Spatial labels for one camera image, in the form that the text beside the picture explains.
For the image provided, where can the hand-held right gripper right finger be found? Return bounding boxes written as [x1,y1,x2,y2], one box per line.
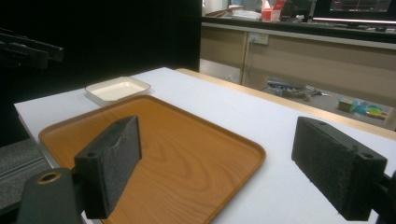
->
[291,116,389,222]

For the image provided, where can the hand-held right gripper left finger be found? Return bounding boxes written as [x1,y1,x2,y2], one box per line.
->
[74,115,143,220]

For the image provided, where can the colourful small toys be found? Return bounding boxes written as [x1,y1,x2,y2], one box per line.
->
[337,97,392,121]

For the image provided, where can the white square plate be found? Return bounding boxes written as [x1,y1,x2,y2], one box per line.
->
[84,76,151,104]

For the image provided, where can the brown wooden tray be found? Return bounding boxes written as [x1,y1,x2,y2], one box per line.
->
[38,94,267,224]

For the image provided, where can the black curtain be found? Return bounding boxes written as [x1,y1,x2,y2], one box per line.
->
[0,0,203,147]

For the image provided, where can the wooden shelf unit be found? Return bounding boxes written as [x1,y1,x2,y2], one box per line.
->
[199,15,396,108]

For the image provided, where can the black computer monitor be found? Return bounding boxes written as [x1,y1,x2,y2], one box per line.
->
[312,0,396,23]

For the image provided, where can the red and white box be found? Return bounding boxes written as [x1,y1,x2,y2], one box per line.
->
[261,0,287,22]

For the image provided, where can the stack of white papers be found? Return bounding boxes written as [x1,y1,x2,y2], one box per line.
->
[231,8,262,21]

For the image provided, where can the bundle of cables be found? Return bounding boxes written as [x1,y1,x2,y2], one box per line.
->
[266,80,329,102]

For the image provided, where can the white wall socket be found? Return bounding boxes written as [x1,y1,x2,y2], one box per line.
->
[248,32,270,46]

